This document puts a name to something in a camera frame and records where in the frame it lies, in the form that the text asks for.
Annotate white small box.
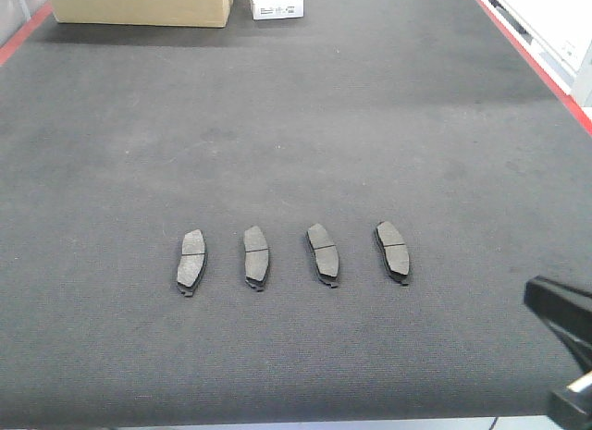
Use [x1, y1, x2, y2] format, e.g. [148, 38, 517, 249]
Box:
[249, 0, 304, 20]

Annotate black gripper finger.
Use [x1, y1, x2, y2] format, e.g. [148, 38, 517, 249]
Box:
[547, 373, 591, 430]
[524, 276, 591, 374]

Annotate cardboard box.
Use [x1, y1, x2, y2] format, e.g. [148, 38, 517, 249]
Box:
[49, 0, 234, 28]

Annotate dark grey brake pad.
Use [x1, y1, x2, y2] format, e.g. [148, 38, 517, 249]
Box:
[306, 223, 339, 289]

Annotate white conveyor side machine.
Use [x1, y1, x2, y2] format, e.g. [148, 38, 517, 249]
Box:
[497, 0, 591, 107]

